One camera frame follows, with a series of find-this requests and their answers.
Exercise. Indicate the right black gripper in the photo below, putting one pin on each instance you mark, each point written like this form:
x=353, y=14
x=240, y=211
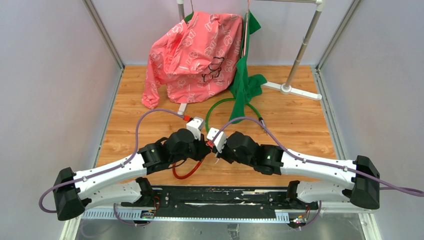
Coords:
x=222, y=154

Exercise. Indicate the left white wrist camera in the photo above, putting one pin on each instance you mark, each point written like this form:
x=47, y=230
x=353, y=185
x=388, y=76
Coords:
x=195, y=126

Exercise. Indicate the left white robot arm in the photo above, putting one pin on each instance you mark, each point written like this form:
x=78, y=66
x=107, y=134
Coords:
x=124, y=181

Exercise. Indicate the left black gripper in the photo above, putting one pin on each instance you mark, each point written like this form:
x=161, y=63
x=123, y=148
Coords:
x=203, y=149

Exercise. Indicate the pink patterned jacket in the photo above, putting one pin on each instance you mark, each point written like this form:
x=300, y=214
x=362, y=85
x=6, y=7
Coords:
x=195, y=60

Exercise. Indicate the white metal clothes rack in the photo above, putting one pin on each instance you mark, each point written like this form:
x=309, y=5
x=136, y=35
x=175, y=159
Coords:
x=285, y=88

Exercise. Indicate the green cloth garment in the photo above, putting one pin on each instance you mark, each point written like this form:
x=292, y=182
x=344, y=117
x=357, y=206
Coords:
x=245, y=87

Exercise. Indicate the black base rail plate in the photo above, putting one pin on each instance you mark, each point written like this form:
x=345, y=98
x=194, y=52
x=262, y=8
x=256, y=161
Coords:
x=221, y=202

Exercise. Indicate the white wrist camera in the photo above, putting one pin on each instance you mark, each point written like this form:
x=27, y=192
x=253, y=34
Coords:
x=195, y=126
x=216, y=140

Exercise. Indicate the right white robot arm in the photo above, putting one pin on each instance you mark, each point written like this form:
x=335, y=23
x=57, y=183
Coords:
x=353, y=181

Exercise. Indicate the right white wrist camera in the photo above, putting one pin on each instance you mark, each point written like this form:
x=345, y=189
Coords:
x=216, y=140

